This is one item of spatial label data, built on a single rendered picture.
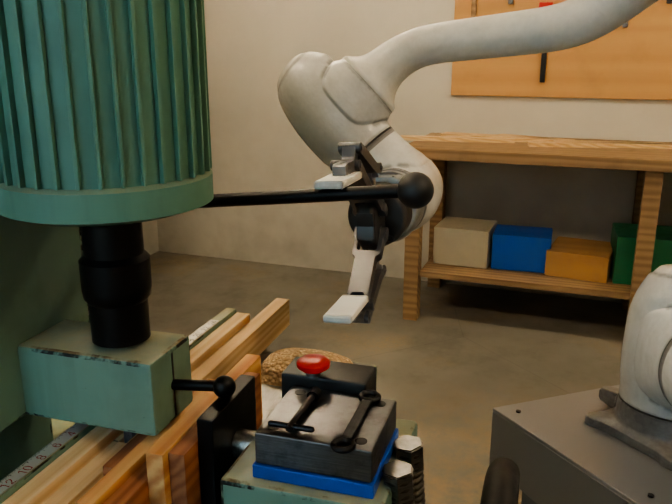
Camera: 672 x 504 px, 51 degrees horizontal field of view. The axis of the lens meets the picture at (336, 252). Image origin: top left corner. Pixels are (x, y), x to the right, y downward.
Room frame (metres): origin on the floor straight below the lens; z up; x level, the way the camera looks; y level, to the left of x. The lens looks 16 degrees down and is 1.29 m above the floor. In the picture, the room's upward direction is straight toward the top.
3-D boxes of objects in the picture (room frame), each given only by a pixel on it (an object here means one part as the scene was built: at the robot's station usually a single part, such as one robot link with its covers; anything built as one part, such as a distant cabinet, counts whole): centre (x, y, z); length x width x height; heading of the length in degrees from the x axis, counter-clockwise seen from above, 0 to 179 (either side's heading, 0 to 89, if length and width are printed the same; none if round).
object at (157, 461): (0.60, 0.12, 0.94); 0.20 x 0.02 x 0.08; 163
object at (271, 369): (0.81, 0.04, 0.91); 0.12 x 0.09 x 0.03; 73
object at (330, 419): (0.54, 0.00, 0.99); 0.13 x 0.11 x 0.06; 163
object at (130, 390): (0.60, 0.21, 0.99); 0.14 x 0.07 x 0.09; 73
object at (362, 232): (0.83, -0.05, 1.09); 0.09 x 0.07 x 0.08; 163
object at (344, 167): (0.73, -0.01, 1.18); 0.05 x 0.01 x 0.03; 163
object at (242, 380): (0.56, 0.07, 0.95); 0.09 x 0.07 x 0.09; 163
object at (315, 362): (0.58, 0.02, 1.02); 0.03 x 0.03 x 0.01
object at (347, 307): (0.70, -0.01, 1.03); 0.07 x 0.03 x 0.01; 163
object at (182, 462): (0.58, 0.11, 0.94); 0.16 x 0.01 x 0.07; 163
